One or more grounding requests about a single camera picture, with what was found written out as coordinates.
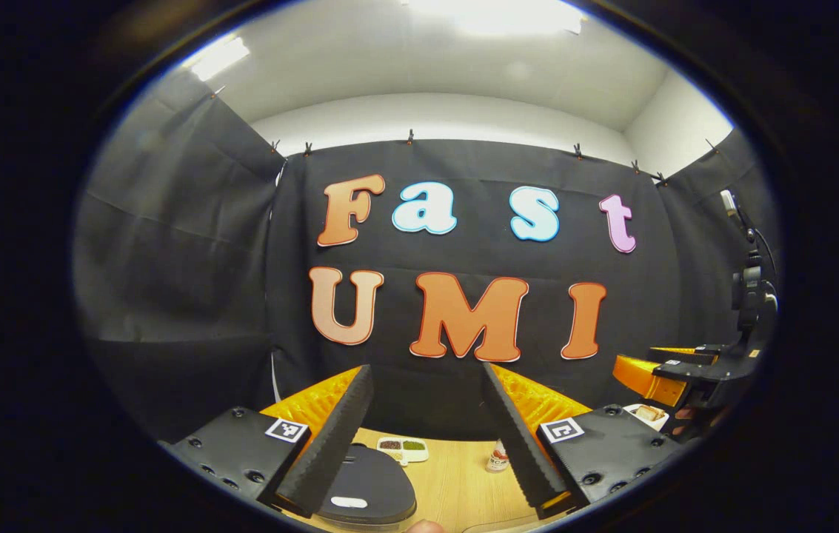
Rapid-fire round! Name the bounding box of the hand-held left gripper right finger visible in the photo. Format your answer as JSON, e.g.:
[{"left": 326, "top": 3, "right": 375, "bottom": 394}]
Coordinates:
[{"left": 482, "top": 363, "right": 679, "bottom": 519}]

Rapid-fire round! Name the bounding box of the white toaster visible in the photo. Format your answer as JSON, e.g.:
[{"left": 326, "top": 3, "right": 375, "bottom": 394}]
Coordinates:
[{"left": 623, "top": 403, "right": 670, "bottom": 432}]

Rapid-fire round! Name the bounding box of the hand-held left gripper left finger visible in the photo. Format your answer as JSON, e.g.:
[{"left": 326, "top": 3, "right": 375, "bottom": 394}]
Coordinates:
[{"left": 160, "top": 364, "right": 375, "bottom": 519}]

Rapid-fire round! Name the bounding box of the row of small cloth clips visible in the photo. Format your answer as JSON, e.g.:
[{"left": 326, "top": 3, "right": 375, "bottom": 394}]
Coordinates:
[{"left": 210, "top": 87, "right": 718, "bottom": 184}]

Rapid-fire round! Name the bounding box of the rectangular ceiling light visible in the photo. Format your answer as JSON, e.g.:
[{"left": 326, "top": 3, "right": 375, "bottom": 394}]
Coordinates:
[
  {"left": 188, "top": 36, "right": 251, "bottom": 82},
  {"left": 404, "top": 0, "right": 584, "bottom": 36}
]

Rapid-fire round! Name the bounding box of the black and silver rice cooker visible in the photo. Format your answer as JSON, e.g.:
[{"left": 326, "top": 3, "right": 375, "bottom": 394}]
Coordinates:
[{"left": 315, "top": 443, "right": 418, "bottom": 528}]

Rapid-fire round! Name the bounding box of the white divided condiment dish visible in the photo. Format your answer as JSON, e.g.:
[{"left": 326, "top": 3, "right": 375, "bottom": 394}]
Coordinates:
[{"left": 377, "top": 437, "right": 429, "bottom": 466}]

